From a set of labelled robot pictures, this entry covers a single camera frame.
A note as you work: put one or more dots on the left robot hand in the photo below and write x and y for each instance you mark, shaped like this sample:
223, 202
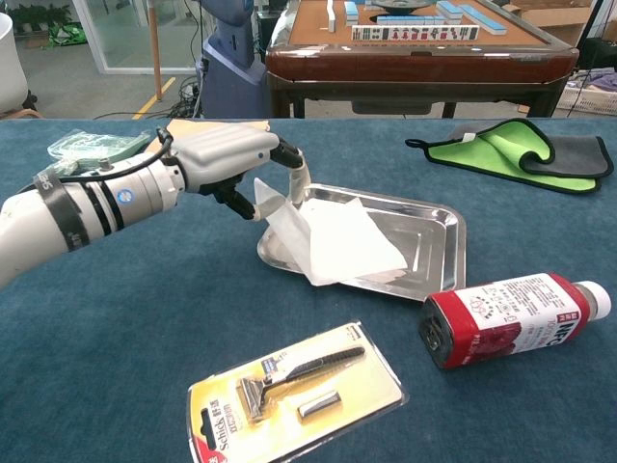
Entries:
222, 152

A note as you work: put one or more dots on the white paper sheet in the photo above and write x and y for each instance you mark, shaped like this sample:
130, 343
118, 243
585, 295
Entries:
347, 241

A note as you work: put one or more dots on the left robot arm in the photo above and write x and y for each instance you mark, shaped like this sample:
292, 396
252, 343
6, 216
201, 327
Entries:
96, 207

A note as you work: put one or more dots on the stainless steel tray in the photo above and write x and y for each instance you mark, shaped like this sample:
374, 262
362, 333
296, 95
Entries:
434, 241

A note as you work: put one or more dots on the kraft spiral notebook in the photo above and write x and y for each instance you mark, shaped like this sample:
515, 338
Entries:
193, 126

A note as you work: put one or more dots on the blue machine base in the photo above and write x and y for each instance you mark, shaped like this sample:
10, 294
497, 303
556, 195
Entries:
231, 82

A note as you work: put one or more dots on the wooden pole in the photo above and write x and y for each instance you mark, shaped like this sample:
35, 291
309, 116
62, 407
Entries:
154, 48

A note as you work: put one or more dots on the green plastic scoop in bag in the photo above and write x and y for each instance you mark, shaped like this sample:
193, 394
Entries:
96, 144

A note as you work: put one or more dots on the green bag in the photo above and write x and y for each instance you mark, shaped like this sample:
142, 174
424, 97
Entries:
67, 36

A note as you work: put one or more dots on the brown mahjong table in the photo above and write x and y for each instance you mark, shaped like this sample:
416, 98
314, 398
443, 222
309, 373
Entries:
410, 62

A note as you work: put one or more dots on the row of face-up mahjong tiles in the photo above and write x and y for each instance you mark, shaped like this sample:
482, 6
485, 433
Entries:
414, 33

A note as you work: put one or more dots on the short row of blue mahjong tiles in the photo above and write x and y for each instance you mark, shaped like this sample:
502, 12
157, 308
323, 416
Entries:
410, 19

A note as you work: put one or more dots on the white round seat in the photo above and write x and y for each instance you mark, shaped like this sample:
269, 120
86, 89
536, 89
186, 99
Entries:
9, 62

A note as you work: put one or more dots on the dark round centre dish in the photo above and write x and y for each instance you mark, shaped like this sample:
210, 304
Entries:
400, 6

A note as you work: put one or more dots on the yellow razor blister pack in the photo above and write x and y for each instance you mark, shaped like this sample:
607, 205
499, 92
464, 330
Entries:
299, 386

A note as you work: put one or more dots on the green and grey microfibre cloth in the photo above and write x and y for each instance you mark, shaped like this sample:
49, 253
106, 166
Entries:
487, 154

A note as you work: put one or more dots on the long row of blue mahjong tiles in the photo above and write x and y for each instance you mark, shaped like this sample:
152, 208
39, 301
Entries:
482, 19

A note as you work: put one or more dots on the red juice bottle white cap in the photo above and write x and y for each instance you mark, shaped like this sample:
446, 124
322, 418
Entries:
506, 318

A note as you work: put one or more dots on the white plastic basket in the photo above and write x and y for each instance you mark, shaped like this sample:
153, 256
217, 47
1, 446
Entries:
588, 99

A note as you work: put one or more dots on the wooden chair frame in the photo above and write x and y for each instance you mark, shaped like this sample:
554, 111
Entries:
19, 114

